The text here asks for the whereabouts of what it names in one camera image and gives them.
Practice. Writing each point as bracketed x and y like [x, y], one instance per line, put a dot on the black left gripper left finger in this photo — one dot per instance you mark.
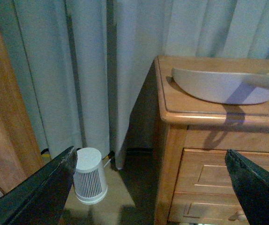
[40, 199]

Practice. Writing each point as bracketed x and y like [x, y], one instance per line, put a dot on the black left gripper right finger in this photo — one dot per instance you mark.
[250, 183]

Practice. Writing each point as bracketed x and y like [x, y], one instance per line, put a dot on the beige plastic dustpan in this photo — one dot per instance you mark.
[224, 87]

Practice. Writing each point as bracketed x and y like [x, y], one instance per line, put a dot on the round wooden drawer knob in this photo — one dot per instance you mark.
[238, 216]

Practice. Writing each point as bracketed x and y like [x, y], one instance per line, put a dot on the wooden nightstand cabinet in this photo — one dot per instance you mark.
[192, 138]

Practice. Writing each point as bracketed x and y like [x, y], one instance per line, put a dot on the light grey curtain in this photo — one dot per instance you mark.
[82, 65]

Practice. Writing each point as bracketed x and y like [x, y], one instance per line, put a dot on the wooden door frame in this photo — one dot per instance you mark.
[19, 153]

